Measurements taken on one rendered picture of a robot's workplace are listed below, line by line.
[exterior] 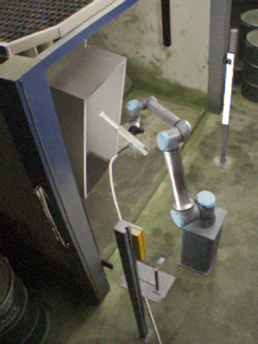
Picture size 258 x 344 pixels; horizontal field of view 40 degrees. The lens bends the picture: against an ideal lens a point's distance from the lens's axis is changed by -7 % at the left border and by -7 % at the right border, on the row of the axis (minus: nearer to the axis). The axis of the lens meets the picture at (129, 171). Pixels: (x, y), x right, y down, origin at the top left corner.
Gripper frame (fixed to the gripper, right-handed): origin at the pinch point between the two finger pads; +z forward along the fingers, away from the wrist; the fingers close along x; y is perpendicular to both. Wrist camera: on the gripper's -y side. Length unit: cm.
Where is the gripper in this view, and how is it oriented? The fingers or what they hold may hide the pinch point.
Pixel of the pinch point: (132, 145)
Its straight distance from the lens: 273.6
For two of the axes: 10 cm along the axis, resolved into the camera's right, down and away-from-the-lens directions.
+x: -6.7, -5.4, -5.0
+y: -7.3, 4.0, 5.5
